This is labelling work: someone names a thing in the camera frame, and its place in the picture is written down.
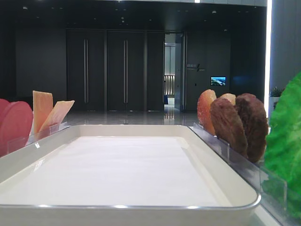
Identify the left brown meat patty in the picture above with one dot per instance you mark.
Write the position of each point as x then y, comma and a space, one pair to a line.
228, 125

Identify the brown meat patty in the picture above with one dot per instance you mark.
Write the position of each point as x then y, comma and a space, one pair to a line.
228, 125
253, 116

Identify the right orange cheese slice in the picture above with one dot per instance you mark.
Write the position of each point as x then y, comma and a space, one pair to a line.
57, 114

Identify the orange cheese slice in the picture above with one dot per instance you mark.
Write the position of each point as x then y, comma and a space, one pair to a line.
42, 106
57, 114

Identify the right brown meat patty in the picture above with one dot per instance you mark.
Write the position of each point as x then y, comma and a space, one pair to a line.
253, 116

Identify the left orange cheese slice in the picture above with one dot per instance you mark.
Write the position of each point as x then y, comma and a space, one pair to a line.
42, 106

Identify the right red tomato slice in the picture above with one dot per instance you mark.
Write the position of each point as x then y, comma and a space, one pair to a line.
20, 124

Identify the red tomato slice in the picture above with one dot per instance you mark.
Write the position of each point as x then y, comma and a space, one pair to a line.
4, 117
20, 124

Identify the left red tomato slice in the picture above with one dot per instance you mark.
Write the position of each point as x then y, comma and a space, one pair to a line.
4, 117

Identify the green lettuce leaf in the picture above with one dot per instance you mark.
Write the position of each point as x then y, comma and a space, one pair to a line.
283, 152

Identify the left top bun slice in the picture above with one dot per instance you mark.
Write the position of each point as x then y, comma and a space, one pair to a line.
203, 109

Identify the bun slice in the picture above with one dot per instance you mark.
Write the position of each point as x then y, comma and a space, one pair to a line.
203, 109
230, 97

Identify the dark double door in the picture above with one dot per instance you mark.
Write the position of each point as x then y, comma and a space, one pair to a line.
115, 70

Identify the right top bun slice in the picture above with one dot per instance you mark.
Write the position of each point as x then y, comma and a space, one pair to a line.
230, 97

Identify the white rectangular metal tray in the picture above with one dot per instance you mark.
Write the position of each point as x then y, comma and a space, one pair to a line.
123, 175

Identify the potted green plant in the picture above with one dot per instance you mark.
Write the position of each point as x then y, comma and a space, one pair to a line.
274, 95

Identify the wall mounted screen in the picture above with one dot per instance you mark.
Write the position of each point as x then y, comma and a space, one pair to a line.
218, 81

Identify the clear left acrylic rail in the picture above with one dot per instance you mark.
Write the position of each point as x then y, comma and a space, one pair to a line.
21, 142

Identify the clear acrylic rail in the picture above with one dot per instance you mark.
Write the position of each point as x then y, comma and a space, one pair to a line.
279, 205
21, 142

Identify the clear right acrylic rail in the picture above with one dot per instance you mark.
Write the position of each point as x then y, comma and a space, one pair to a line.
279, 205

